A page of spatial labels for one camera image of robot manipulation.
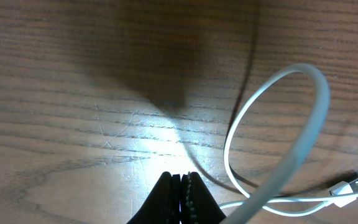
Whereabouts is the white USB cable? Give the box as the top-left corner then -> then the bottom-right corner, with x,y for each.
218,63 -> 358,224

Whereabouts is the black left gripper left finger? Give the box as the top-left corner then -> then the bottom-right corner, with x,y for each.
127,172 -> 181,224

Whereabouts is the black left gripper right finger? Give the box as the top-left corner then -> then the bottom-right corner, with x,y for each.
180,172 -> 226,224

